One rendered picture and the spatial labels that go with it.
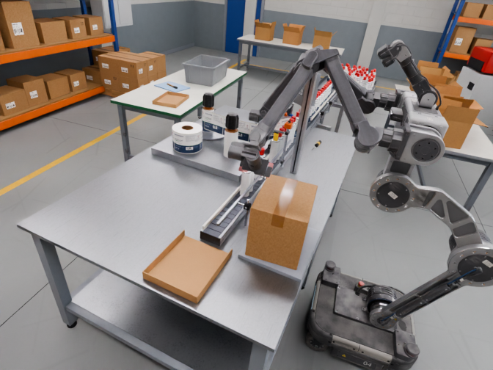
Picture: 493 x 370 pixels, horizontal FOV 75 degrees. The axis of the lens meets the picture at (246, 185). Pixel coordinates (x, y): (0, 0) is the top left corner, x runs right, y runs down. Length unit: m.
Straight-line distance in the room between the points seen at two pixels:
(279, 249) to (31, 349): 1.61
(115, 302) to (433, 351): 2.02
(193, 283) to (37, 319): 1.36
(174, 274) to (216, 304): 0.23
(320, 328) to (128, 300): 1.15
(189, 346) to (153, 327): 0.24
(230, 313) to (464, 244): 1.11
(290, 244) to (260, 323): 0.33
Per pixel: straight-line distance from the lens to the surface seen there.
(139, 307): 2.12
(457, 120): 3.35
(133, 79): 5.63
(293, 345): 2.27
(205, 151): 2.23
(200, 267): 1.45
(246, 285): 1.41
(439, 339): 2.70
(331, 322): 2.13
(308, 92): 1.97
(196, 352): 1.93
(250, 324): 1.30
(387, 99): 1.76
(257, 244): 1.43
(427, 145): 1.30
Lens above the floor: 1.91
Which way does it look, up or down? 33 degrees down
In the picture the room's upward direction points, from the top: 6 degrees clockwise
